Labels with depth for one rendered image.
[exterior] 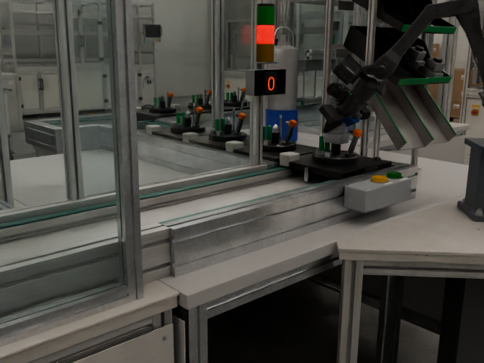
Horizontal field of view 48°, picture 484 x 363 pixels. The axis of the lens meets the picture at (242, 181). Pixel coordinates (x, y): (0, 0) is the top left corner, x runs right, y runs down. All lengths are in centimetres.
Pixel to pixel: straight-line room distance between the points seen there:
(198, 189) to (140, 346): 53
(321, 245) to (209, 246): 28
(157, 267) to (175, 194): 34
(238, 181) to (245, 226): 35
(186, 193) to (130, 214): 46
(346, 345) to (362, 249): 26
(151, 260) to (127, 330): 14
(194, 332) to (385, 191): 64
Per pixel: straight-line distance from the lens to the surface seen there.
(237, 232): 118
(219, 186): 148
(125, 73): 93
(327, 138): 166
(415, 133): 189
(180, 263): 111
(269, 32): 156
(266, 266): 115
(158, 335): 105
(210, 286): 106
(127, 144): 93
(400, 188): 152
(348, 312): 137
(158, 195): 136
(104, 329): 98
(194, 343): 110
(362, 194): 140
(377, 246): 130
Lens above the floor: 131
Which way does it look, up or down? 14 degrees down
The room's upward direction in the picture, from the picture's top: straight up
